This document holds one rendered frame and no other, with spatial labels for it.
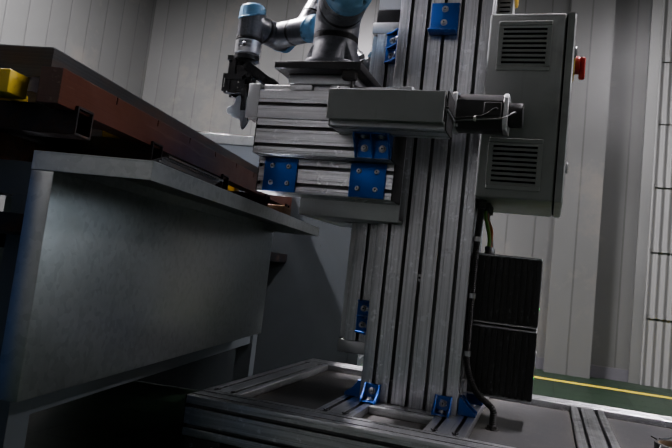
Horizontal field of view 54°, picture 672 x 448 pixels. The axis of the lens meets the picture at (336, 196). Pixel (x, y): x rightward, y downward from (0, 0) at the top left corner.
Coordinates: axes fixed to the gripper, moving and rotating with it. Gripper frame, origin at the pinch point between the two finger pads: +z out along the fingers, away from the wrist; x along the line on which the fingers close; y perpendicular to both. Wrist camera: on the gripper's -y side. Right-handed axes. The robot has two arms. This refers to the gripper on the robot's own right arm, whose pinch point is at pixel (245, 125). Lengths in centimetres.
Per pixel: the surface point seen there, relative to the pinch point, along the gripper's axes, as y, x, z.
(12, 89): 13, 81, 14
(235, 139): 31, -82, -11
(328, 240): -13, -82, 27
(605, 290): -171, -314, 32
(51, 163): 1, 84, 26
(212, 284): 0.4, 8.3, 45.3
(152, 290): 0, 44, 46
